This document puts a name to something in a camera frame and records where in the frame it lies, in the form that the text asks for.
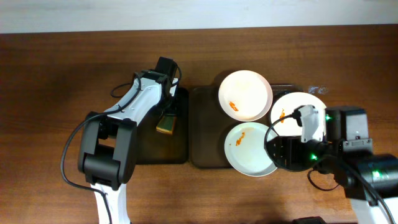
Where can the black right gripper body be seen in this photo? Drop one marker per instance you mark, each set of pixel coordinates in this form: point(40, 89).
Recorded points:
point(277, 150)

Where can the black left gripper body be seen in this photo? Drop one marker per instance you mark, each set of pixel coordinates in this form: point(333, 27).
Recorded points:
point(170, 109)

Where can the yellow green sponge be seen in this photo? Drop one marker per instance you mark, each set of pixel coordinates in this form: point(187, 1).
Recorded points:
point(166, 125)

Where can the white plate front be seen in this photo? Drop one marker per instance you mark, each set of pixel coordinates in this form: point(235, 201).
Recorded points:
point(250, 158)

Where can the pink white plate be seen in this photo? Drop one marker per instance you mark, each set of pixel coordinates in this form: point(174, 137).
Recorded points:
point(249, 91)

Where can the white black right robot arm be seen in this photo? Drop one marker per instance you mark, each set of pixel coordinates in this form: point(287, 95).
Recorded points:
point(336, 141)

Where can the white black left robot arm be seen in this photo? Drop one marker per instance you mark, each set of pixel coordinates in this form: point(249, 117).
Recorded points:
point(108, 153)

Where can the small black water tray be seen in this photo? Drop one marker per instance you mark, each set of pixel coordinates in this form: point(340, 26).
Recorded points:
point(155, 147)

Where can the large brown serving tray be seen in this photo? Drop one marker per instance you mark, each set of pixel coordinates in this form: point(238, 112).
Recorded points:
point(208, 127)

